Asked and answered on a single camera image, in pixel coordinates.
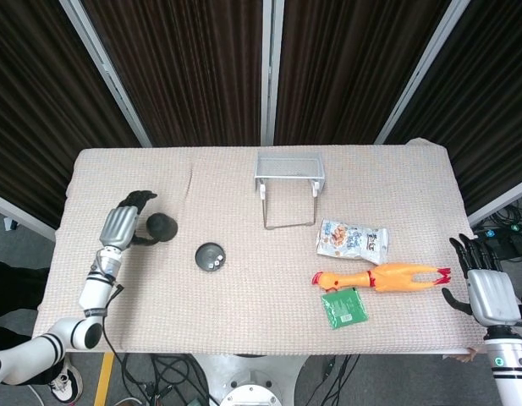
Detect black power strip green lights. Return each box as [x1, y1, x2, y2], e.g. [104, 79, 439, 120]
[471, 223, 522, 293]

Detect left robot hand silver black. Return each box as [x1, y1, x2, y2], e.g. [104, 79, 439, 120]
[98, 189, 161, 250]

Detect beige waffle tablecloth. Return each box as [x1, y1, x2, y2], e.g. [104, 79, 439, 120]
[34, 137, 501, 356]

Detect silver mesh wire rack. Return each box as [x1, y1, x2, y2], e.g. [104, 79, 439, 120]
[253, 152, 325, 231]

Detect grey aluminium frame post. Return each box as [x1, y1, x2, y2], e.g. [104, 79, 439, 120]
[59, 0, 153, 148]
[467, 176, 522, 228]
[260, 0, 286, 147]
[0, 189, 58, 243]
[373, 0, 472, 145]

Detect person black trousers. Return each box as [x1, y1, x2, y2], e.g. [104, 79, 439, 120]
[0, 257, 71, 388]

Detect green foil sachet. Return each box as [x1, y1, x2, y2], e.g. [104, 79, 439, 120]
[320, 286, 369, 329]

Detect yellow floor tape strip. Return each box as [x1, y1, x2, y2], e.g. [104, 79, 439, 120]
[93, 353, 114, 406]

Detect white blue snack bag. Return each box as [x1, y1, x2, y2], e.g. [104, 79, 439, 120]
[315, 217, 391, 266]

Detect black round lidded container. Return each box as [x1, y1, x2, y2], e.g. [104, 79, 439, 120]
[146, 213, 179, 243]

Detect dark brown curtain panel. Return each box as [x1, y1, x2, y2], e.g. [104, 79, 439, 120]
[80, 0, 264, 148]
[0, 0, 143, 229]
[273, 0, 452, 145]
[385, 0, 522, 212]

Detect yellow rubber chicken toy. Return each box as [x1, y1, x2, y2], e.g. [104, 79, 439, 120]
[311, 261, 453, 294]

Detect white black sneaker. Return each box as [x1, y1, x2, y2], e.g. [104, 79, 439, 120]
[47, 357, 83, 405]

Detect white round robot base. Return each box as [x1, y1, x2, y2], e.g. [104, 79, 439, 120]
[188, 354, 308, 406]

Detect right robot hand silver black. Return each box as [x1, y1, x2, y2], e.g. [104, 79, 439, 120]
[441, 233, 522, 326]

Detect black floor cable tangle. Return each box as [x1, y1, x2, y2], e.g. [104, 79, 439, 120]
[120, 354, 211, 406]
[294, 354, 363, 406]

